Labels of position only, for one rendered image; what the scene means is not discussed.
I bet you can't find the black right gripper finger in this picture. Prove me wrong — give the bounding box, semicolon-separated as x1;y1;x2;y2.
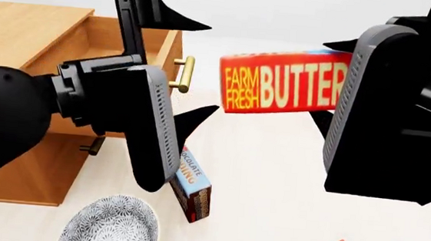
322;37;358;55
306;108;335;141

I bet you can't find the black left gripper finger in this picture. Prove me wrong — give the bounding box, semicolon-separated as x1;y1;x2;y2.
138;0;215;35
170;101;220;144

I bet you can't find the open wooden drawer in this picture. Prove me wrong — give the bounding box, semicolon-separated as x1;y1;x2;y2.
14;9;186;145

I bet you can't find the light wooden cabinet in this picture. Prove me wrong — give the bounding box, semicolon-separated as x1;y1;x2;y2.
0;1;186;216

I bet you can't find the blue chocolate pudding box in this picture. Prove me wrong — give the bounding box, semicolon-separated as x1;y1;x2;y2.
166;144;217;226

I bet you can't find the grey floral patterned plate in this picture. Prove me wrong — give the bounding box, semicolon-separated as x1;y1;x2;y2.
57;190;163;241

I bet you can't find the grey-edged left gripper camera box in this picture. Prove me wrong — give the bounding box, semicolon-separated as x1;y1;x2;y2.
117;63;189;195

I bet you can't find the grey-edged gripper camera box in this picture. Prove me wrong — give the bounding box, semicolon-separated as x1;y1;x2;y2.
117;63;189;195
319;19;431;207

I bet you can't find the brass drawer handle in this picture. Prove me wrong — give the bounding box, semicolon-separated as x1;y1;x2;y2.
78;134;106;157
167;54;197;95

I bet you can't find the grey-edged right gripper camera box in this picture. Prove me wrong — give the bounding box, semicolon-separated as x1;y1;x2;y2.
319;19;431;207

